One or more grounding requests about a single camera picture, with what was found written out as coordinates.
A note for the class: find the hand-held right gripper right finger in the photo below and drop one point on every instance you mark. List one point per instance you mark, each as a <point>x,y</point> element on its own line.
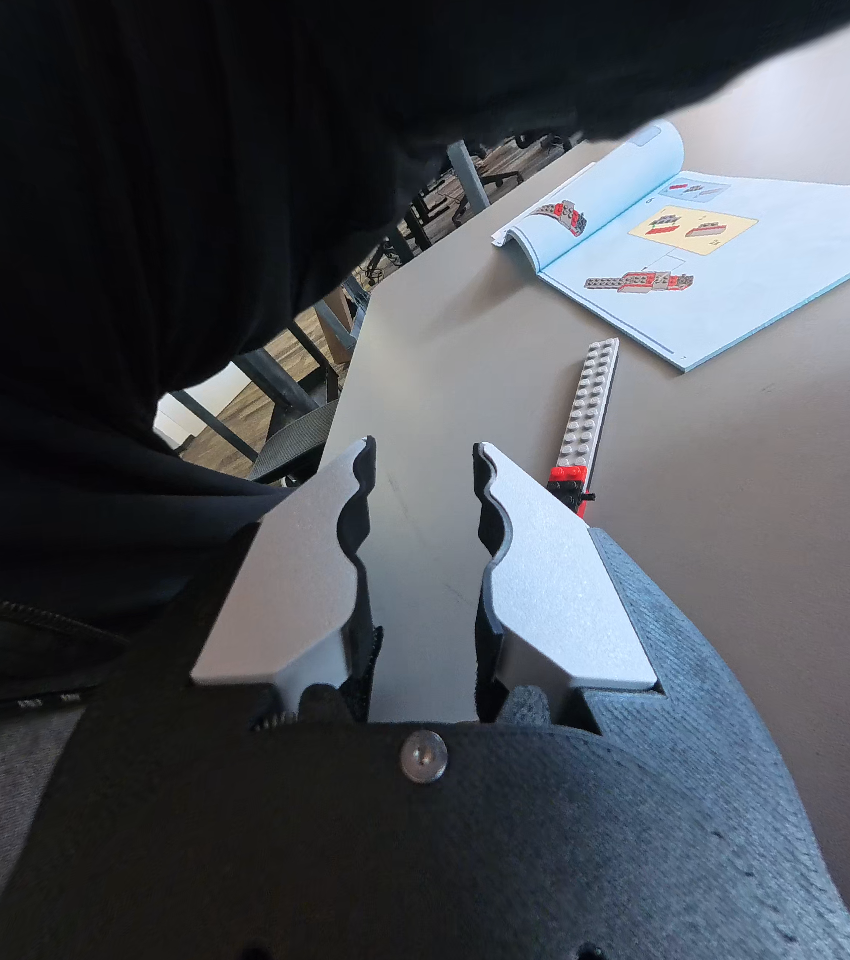
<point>567,600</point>

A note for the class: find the person's black hoodie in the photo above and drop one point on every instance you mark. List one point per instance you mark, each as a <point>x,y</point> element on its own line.
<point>95,300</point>

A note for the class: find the black mesh office chair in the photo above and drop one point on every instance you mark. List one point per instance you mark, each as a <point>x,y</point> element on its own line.
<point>297,442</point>

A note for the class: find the grey plate with red bricks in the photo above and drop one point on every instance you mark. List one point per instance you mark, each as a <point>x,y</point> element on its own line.
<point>591,405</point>

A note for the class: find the person's left forearm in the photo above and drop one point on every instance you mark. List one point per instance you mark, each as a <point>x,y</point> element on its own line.
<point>619,60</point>

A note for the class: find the black side table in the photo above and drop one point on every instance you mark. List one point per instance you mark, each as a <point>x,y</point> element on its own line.
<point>275,382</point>

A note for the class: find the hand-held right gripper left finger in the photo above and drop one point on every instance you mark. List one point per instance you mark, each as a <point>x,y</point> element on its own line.
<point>282,600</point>

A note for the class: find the open instruction booklet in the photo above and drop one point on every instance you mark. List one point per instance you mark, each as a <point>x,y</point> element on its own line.
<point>769,255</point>

